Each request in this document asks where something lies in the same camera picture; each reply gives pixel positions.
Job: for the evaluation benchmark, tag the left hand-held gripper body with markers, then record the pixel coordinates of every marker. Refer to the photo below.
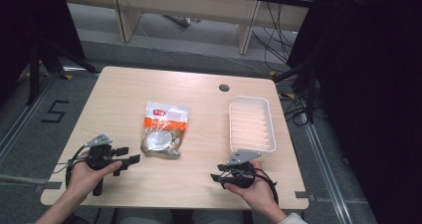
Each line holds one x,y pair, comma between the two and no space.
98,157

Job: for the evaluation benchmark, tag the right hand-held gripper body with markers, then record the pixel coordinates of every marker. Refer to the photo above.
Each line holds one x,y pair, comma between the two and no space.
244,174

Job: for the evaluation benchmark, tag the person's right hand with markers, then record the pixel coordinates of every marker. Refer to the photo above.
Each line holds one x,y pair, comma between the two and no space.
260,192

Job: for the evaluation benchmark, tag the person's left hand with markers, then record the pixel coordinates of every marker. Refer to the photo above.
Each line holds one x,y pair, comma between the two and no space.
83,180

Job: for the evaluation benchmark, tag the clear orange snack bag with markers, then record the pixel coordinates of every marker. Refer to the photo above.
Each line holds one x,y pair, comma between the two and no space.
165,127

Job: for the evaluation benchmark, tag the white ribbed plastic tray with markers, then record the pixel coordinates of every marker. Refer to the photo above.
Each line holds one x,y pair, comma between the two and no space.
251,124

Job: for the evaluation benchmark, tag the grey tape strip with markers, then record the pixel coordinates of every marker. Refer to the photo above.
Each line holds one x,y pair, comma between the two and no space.
304,195
48,186

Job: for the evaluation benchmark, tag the black tripod stand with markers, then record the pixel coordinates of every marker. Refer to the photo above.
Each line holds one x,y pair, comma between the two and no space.
43,68

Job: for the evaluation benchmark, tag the black metal stand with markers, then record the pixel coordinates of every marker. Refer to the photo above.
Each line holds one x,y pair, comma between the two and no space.
303,81

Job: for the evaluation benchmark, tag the black curtain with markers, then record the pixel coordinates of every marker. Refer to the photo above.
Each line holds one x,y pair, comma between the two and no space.
365,94
31,21

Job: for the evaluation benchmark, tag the light wooden bench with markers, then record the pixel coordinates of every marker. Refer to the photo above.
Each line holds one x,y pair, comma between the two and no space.
185,1

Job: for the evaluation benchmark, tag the metal floor rail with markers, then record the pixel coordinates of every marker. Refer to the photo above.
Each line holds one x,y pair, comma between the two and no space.
20,124
326,171

